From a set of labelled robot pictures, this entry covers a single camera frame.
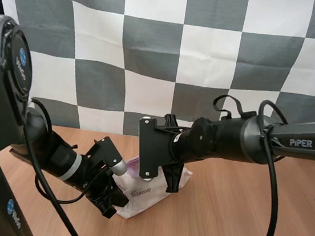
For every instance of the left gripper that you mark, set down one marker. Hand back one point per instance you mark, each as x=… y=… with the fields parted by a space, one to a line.
x=92 y=182

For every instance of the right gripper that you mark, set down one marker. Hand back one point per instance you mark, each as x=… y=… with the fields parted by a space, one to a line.
x=178 y=143

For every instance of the white wet wipes pack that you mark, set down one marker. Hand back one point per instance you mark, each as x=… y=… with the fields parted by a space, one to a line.
x=148 y=194

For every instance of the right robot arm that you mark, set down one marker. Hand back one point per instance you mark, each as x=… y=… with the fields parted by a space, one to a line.
x=238 y=142

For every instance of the checked cloth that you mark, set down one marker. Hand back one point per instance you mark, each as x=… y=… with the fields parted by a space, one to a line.
x=207 y=43

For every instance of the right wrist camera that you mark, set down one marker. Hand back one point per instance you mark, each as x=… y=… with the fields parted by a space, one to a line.
x=148 y=148

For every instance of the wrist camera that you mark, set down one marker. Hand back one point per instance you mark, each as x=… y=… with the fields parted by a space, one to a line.
x=108 y=152
x=148 y=148

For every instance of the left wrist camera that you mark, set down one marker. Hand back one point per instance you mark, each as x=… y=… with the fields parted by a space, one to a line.
x=108 y=152

